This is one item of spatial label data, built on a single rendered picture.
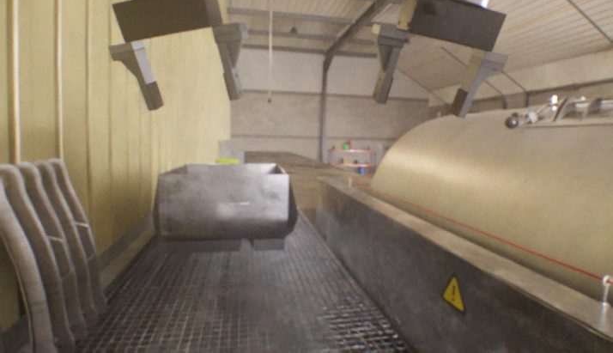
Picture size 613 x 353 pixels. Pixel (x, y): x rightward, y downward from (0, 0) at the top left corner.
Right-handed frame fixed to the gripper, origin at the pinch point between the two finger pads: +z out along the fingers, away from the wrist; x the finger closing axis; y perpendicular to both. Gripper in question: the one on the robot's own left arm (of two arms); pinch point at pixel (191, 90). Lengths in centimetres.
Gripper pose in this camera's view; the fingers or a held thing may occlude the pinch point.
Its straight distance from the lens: 51.1
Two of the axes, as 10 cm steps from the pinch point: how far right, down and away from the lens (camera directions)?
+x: -9.8, 0.8, 1.6
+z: 1.5, 8.8, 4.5
